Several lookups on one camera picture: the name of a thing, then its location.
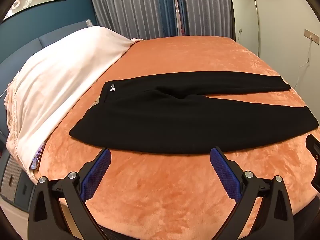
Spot smartphone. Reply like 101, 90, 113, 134
29, 140, 48, 170

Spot standing mirror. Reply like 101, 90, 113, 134
230, 0, 262, 57

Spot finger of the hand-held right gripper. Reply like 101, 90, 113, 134
305, 134, 320, 192

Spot white charging cable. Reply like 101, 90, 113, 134
292, 36, 313, 88

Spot wall socket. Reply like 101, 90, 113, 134
304, 29, 319, 43

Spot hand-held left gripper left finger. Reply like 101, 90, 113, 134
27, 148, 112, 240

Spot orange plush blanket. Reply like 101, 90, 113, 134
29, 36, 320, 240

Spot black pants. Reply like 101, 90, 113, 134
69, 71, 319, 155

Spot white blanket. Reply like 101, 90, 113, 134
4, 26, 145, 178

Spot grey curtain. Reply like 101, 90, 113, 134
180, 0, 236, 40
88, 0, 177, 40

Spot blue curtain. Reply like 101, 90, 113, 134
171, 0, 187, 37

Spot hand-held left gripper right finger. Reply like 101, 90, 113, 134
210, 147, 296, 240

